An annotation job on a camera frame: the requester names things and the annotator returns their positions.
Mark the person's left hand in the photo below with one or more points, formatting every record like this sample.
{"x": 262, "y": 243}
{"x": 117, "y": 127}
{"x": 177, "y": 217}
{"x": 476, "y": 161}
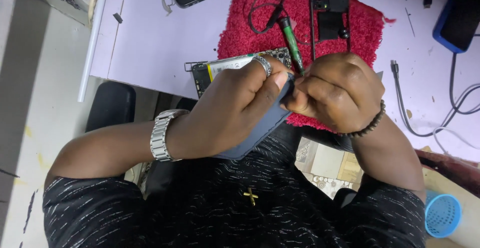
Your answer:
{"x": 225, "y": 105}

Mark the person's right hand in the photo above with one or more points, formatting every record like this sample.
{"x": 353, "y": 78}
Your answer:
{"x": 337, "y": 90}

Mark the person's right fingers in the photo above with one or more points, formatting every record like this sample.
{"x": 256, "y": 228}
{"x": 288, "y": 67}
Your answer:
{"x": 303, "y": 96}

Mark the grey-blue phone back cover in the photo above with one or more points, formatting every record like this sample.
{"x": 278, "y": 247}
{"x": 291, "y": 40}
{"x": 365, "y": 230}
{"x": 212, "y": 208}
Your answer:
{"x": 258, "y": 131}

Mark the green screwdriver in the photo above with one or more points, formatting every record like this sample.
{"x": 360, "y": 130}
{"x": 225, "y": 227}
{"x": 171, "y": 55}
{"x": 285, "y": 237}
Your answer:
{"x": 293, "y": 45}

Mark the red shaggy mat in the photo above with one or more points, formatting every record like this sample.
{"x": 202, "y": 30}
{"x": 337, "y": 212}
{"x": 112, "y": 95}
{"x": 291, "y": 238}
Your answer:
{"x": 255, "y": 34}

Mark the opened phone with battery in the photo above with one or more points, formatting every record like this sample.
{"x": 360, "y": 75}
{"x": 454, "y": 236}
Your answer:
{"x": 221, "y": 69}

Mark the gold cross pendant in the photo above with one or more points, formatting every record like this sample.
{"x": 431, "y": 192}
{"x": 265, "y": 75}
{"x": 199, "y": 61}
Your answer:
{"x": 250, "y": 196}

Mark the thin metal pin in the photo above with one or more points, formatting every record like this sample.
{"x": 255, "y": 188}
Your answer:
{"x": 410, "y": 22}

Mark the black speckled shirt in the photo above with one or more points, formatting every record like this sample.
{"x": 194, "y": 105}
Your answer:
{"x": 225, "y": 210}

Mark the silver metal wristwatch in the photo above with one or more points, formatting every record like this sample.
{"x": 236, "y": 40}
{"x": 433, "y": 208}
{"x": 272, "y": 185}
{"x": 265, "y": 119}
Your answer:
{"x": 161, "y": 135}

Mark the blue cased black device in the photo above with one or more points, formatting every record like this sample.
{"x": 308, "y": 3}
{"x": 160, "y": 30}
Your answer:
{"x": 459, "y": 15}

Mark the blue plastic basket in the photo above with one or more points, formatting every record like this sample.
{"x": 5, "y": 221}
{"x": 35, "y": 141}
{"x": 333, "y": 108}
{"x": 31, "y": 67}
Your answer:
{"x": 442, "y": 214}

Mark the black stool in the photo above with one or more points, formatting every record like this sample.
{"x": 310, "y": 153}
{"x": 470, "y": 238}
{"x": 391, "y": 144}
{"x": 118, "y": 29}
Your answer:
{"x": 110, "y": 105}

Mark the small black plastic piece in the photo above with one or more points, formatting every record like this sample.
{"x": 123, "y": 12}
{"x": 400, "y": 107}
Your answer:
{"x": 117, "y": 18}

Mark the black phone middle frame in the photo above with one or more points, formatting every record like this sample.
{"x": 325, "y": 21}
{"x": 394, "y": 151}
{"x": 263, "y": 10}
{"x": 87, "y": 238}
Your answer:
{"x": 330, "y": 22}

